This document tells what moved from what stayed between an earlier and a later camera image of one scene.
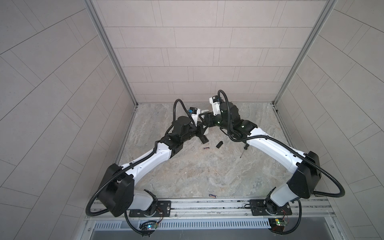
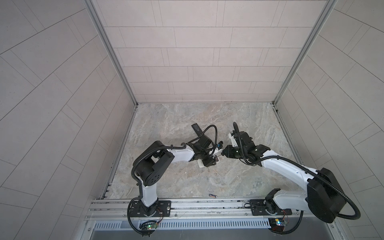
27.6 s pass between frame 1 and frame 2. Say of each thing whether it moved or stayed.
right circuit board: stayed
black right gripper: moved
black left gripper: moved
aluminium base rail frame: stayed
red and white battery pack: moved
